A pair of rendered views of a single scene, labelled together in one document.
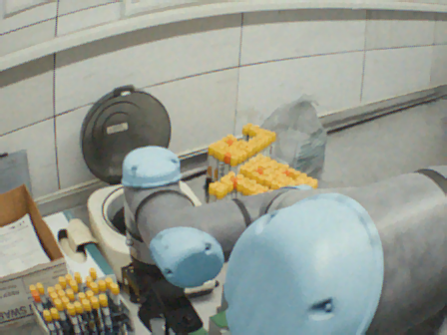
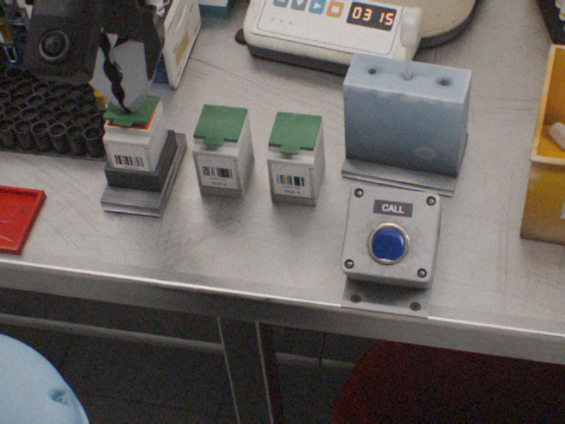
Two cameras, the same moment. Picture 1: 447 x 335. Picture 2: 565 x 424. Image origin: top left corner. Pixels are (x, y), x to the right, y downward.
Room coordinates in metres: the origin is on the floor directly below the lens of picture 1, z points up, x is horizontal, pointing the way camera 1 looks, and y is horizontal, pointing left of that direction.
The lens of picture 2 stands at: (0.35, -0.51, 1.59)
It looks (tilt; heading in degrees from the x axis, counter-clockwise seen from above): 50 degrees down; 53
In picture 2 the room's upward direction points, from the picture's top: 6 degrees counter-clockwise
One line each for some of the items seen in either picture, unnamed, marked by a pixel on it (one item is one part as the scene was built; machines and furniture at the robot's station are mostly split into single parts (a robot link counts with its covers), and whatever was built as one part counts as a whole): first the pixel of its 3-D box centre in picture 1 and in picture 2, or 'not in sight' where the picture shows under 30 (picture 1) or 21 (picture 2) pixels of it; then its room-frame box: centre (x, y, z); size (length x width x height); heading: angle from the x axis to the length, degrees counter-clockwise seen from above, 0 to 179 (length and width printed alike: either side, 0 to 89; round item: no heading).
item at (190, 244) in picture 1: (191, 239); not in sight; (0.57, 0.03, 1.27); 0.11 x 0.11 x 0.08; 25
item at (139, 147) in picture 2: not in sight; (137, 141); (0.64, 0.08, 0.92); 0.05 x 0.04 x 0.06; 37
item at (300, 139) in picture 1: (291, 130); not in sight; (1.42, -0.17, 0.97); 0.26 x 0.17 x 0.19; 142
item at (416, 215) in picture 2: not in sight; (395, 219); (0.74, -0.13, 0.92); 0.13 x 0.07 x 0.08; 37
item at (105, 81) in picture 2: (150, 321); (108, 53); (0.65, 0.11, 1.01); 0.06 x 0.03 x 0.09; 37
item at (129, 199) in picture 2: not in sight; (142, 163); (0.64, 0.08, 0.89); 0.09 x 0.05 x 0.04; 37
